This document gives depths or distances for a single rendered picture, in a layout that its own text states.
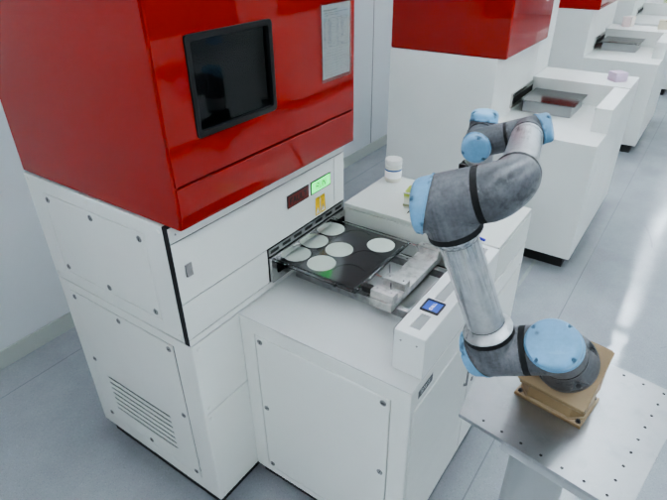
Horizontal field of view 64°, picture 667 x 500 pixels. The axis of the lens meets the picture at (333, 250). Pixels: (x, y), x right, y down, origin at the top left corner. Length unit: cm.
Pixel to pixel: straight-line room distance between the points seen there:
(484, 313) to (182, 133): 81
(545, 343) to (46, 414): 224
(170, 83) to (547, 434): 121
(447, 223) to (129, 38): 77
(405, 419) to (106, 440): 148
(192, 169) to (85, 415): 165
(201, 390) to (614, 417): 117
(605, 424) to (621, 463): 11
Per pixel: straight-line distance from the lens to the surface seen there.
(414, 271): 183
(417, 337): 143
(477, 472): 239
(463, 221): 106
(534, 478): 168
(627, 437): 154
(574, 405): 147
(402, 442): 163
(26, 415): 290
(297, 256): 186
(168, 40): 129
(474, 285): 116
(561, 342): 126
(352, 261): 183
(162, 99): 129
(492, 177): 103
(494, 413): 147
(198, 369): 173
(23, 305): 312
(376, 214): 202
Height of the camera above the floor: 188
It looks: 31 degrees down
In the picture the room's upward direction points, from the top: 1 degrees counter-clockwise
